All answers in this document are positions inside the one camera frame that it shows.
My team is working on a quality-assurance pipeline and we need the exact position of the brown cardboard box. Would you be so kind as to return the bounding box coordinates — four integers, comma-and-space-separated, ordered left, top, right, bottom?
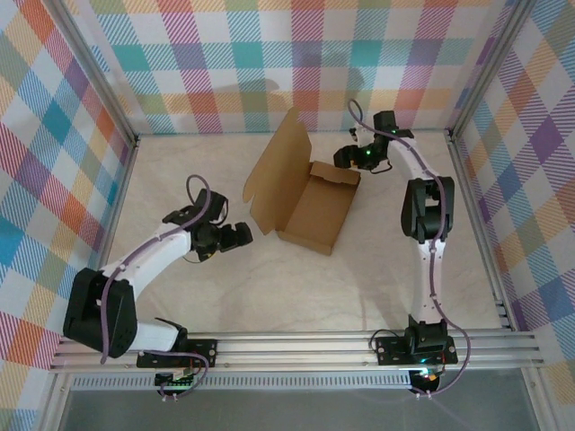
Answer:
242, 106, 363, 257

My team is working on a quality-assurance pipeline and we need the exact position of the green circuit board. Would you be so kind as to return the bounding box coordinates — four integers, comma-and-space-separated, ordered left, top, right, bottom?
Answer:
155, 370, 199, 390

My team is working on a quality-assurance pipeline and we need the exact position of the grey metal panel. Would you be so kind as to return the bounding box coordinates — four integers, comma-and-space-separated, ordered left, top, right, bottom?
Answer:
60, 389, 538, 431

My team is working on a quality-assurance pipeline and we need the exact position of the orange and black circuit board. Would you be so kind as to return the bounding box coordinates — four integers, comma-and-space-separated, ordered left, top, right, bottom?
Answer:
411, 368, 444, 392

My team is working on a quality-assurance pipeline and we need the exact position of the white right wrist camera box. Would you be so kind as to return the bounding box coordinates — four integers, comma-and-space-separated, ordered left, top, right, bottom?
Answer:
349, 127, 374, 147

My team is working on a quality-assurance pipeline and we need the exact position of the aluminium side rail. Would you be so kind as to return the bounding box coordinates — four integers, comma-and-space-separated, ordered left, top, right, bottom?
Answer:
447, 132, 518, 332
78, 136, 141, 337

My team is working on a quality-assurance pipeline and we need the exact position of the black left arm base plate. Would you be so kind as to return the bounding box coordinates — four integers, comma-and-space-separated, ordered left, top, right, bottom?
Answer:
137, 339, 219, 370

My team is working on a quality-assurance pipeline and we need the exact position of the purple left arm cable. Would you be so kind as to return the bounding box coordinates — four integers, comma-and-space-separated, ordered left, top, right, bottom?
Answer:
99, 173, 212, 401

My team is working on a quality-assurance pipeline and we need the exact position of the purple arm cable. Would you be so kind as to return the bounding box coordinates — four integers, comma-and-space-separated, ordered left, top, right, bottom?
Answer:
348, 98, 473, 400
99, 173, 212, 401

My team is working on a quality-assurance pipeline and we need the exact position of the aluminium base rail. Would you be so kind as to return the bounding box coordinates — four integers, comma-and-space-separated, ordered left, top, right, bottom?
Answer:
49, 330, 547, 374

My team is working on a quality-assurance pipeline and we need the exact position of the aluminium frame post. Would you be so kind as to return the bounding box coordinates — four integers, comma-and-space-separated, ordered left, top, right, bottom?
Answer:
56, 0, 140, 147
447, 0, 534, 138

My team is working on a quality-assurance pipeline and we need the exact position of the slotted grey cable tray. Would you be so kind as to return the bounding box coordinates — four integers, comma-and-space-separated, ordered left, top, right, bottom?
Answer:
71, 375, 412, 391

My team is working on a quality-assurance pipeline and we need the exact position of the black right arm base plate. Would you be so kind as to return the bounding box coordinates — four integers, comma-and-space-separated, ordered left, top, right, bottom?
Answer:
375, 334, 458, 367

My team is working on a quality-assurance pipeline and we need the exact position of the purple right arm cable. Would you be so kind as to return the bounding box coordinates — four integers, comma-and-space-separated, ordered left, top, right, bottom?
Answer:
348, 98, 473, 400

